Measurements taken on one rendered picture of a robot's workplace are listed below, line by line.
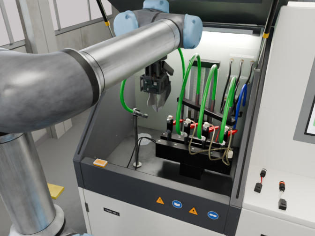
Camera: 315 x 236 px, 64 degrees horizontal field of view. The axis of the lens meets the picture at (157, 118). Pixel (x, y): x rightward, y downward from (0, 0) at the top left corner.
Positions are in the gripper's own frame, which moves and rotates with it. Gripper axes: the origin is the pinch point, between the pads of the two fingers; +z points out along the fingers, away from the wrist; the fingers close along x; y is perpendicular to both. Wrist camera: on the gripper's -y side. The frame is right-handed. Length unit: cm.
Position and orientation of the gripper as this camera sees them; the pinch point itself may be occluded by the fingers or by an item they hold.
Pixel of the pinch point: (158, 107)
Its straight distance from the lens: 90.1
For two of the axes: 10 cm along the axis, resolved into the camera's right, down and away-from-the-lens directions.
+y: -3.7, 4.5, -8.1
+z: -0.1, 8.7, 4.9
